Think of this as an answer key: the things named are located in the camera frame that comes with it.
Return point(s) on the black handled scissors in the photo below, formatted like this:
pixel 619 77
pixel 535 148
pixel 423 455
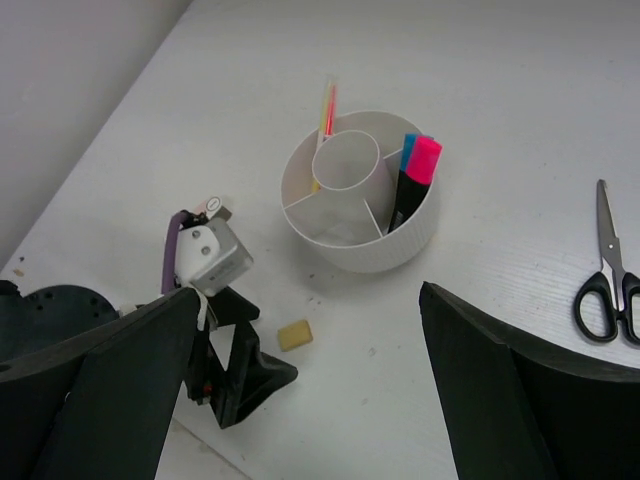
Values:
pixel 615 286

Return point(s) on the yellow thin highlighter pen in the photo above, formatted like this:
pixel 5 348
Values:
pixel 320 138

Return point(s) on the white round divided container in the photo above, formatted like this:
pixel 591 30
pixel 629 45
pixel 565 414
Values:
pixel 338 196

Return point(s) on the pink black highlighter marker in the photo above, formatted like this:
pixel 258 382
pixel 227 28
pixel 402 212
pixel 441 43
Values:
pixel 415 175

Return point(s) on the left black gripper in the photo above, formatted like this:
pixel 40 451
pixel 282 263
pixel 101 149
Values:
pixel 237 389

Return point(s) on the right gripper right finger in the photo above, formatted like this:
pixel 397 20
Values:
pixel 519 407

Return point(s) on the tan eraser block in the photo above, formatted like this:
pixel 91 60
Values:
pixel 294 335

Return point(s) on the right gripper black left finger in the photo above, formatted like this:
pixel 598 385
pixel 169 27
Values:
pixel 98 405

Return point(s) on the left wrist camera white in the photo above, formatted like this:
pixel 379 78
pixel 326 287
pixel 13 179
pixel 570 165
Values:
pixel 210 257

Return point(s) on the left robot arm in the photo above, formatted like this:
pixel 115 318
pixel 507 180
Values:
pixel 51 315

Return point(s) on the blue black highlighter marker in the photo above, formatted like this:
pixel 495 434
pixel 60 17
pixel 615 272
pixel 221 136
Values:
pixel 406 160

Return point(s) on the pink thin highlighter pen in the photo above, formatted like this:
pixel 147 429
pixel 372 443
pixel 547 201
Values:
pixel 329 109

